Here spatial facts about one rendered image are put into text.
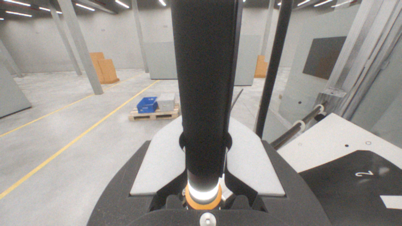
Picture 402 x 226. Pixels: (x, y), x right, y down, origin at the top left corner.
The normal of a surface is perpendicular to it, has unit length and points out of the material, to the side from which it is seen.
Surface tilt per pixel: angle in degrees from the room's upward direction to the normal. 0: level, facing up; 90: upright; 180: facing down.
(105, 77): 90
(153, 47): 90
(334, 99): 90
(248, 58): 90
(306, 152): 50
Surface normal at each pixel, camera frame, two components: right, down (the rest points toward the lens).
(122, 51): -0.02, 0.47
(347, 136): -0.78, -0.56
